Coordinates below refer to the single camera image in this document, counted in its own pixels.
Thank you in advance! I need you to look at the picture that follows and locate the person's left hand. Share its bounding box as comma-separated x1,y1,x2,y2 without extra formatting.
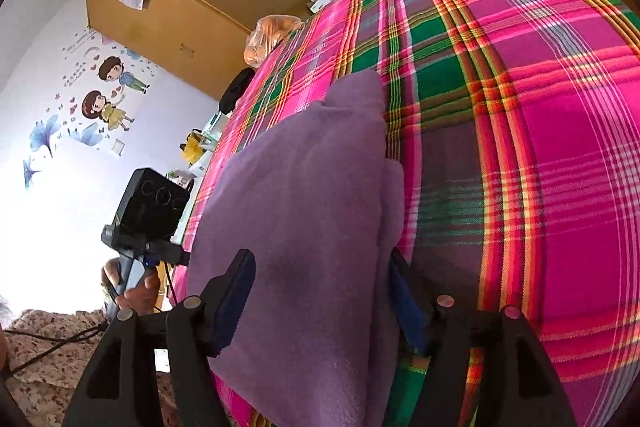
101,259,160,315

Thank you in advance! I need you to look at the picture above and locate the green white packages pile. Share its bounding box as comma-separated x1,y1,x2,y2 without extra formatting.
165,112,229,192

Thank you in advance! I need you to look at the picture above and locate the yellow bag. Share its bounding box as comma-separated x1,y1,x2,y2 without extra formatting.
179,130,205,165

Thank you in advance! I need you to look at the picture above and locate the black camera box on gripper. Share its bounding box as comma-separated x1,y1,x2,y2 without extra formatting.
114,168,190,241

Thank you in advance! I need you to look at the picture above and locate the cartoon couple wall sticker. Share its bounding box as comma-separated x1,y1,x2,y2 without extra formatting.
23,28,160,190

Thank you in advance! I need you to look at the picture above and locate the floral bedding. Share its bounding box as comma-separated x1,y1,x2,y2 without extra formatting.
0,308,187,427

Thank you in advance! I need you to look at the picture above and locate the purple fleece garment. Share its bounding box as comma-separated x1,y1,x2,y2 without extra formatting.
188,69,405,426

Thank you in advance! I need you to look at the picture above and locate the wooden wardrobe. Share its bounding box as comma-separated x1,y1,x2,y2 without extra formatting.
86,0,311,100

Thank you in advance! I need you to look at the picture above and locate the black cable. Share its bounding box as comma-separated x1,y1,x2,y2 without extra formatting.
2,321,109,377

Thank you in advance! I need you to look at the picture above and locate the pink plaid tablecloth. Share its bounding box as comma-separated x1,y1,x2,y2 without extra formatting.
186,0,639,426

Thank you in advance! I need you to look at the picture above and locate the bag of oranges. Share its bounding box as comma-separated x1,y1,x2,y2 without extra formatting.
243,14,303,68

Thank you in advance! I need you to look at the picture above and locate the black cloth item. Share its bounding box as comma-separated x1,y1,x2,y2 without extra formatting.
218,67,255,115

